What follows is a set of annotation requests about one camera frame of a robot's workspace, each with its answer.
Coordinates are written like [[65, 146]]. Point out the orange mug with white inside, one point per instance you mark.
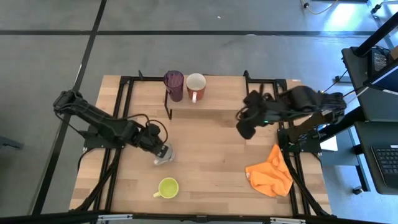
[[196, 82]]

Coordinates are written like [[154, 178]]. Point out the brown cardboard box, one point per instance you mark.
[[395, 53]]

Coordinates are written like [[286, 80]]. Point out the black electronics box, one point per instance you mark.
[[379, 62]]

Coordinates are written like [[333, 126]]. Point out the black keyboard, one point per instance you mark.
[[388, 165]]

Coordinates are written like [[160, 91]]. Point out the wooden shelf with black legs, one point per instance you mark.
[[224, 93]]

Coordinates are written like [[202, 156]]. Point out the yellow-green mug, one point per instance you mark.
[[168, 188]]

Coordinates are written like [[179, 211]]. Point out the dark flat monitor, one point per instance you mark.
[[388, 79]]

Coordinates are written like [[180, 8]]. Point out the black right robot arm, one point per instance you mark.
[[311, 99]]

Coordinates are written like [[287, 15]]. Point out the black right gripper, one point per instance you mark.
[[264, 112]]

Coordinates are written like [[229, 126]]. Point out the black aluminium frame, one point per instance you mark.
[[149, 78], [264, 81]]

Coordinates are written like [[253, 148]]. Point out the purple plastic tumbler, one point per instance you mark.
[[174, 84]]

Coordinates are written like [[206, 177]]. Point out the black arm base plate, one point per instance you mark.
[[93, 141], [311, 146]]

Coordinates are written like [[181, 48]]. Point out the white patterned mug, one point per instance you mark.
[[167, 160]]

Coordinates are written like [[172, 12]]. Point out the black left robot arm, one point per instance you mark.
[[93, 118]]

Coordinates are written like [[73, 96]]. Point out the black slanted pole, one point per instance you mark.
[[376, 35]]

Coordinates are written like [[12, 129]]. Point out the black caster wheel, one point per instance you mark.
[[357, 190]]

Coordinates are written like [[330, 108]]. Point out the black desk with keyboard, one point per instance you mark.
[[367, 137]]

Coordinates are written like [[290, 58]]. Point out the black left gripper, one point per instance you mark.
[[146, 140]]

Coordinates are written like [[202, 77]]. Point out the orange cloth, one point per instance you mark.
[[270, 177]]

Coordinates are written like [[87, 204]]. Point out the black table edge crossbar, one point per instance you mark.
[[199, 218]]

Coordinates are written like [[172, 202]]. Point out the black desk with monitor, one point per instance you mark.
[[373, 105]]

